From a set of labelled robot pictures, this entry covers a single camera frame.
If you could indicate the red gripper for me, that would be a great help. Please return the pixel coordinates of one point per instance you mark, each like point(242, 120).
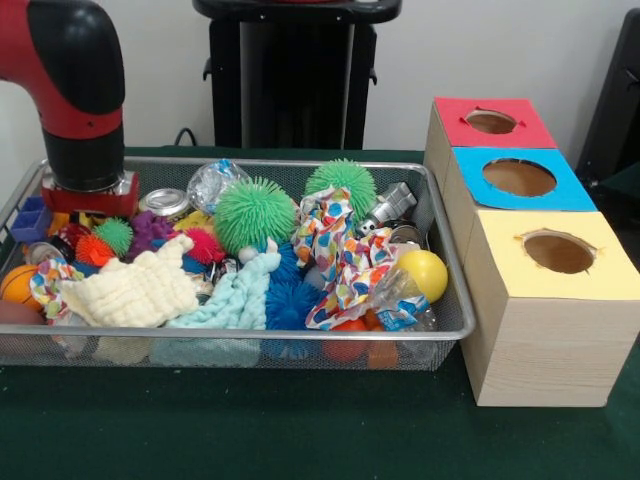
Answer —
point(95, 202)

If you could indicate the cream knitted cloth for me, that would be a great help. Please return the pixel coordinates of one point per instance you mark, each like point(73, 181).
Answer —
point(135, 290)

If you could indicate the polka dot cloth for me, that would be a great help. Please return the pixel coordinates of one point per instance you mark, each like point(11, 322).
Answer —
point(345, 250)

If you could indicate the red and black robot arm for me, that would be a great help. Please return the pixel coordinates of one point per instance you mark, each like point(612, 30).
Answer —
point(85, 150)

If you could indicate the silver mesh bin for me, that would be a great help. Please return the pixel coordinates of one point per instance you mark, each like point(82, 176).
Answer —
point(350, 172)

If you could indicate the wooden box with three holes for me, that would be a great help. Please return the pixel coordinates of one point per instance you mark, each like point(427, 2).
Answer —
point(545, 350)

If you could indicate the purple spiky ball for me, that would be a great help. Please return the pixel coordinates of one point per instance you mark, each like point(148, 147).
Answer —
point(149, 230)

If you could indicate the purple plastic block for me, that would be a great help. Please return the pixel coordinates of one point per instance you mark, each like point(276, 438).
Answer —
point(30, 220)

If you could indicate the small orange basketball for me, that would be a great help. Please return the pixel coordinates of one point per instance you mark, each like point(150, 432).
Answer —
point(17, 287)

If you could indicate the large green spiky ball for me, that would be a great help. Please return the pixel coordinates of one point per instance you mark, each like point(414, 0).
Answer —
point(255, 215)
point(345, 180)

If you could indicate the light teal knitted cloth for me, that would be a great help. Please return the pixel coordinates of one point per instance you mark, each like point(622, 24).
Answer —
point(240, 295)

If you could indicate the blue spiky ball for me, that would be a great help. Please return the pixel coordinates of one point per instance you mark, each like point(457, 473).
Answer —
point(287, 305)

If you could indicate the dark green tablecloth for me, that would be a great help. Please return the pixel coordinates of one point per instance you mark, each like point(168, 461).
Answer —
point(250, 425)

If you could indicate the large yellow ball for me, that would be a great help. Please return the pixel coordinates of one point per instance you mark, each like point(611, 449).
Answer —
point(424, 275)

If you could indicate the black stand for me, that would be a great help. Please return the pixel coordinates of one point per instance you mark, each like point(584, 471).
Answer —
point(615, 100)

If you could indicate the green-covered side table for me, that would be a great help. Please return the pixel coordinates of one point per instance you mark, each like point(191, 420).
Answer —
point(625, 182)

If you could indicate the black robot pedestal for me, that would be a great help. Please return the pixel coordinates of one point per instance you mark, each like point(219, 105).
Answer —
point(295, 75)

